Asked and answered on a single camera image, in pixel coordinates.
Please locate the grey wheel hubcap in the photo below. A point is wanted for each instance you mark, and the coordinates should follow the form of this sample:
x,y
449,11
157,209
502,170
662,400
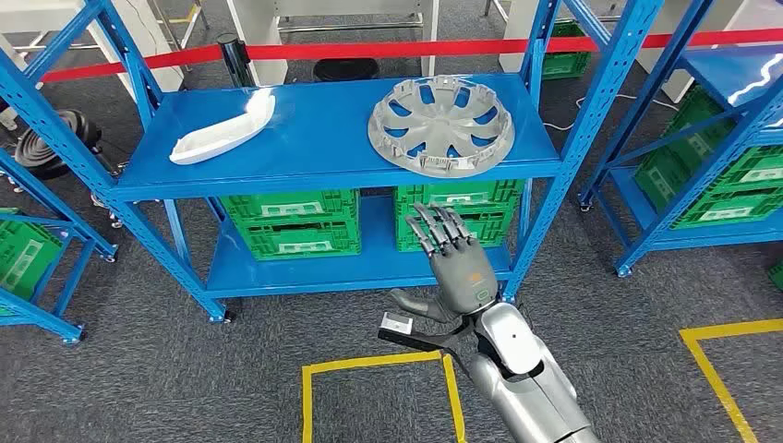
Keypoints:
x,y
440,131

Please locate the white rectangular table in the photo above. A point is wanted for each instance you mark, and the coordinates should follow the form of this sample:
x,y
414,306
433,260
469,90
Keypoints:
x,y
260,43
679,18
514,37
147,43

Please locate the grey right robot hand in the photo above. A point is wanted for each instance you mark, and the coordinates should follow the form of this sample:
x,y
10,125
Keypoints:
x,y
462,275

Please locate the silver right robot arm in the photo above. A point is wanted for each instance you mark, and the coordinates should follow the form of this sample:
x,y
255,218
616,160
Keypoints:
x,y
532,391

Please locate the blue metal shelf rack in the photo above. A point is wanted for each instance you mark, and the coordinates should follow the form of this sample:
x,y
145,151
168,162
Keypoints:
x,y
37,315
318,140
728,73

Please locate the white plastic mirror cover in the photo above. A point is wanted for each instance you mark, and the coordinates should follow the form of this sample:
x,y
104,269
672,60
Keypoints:
x,y
220,134

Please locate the black barrier post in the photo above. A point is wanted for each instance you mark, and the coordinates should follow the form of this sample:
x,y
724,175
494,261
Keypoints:
x,y
235,61

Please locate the black round stool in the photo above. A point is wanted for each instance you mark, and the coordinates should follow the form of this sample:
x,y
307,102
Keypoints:
x,y
345,70

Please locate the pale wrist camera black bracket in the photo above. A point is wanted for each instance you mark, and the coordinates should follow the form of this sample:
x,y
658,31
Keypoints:
x,y
396,323

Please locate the black and chrome chair base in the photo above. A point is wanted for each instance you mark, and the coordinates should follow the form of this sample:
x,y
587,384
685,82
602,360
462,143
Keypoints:
x,y
49,147

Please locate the red barrier belt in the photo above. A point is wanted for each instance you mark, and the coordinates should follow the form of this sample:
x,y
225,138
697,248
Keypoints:
x,y
367,49

